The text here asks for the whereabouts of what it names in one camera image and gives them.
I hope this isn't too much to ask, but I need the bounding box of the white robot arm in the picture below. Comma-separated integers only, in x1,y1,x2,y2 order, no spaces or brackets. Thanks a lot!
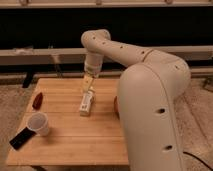
81,29,191,171

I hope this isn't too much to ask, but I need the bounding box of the white remote control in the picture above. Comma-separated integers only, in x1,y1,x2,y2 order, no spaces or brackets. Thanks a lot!
79,89,95,116

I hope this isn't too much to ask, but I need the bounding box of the orange bowl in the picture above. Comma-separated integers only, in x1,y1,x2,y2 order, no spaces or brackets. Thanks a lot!
114,96,119,116

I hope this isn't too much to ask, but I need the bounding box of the dark red small object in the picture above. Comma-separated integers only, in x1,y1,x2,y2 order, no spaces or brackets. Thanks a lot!
32,93,43,110

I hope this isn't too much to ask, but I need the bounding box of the wooden board table top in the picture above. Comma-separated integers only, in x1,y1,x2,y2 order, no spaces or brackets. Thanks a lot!
7,78,128,166

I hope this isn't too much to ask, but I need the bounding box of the black smartphone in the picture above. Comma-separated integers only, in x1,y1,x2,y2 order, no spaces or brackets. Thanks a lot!
9,127,35,150

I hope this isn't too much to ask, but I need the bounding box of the black cable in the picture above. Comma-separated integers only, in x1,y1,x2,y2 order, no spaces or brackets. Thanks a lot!
182,151,213,171

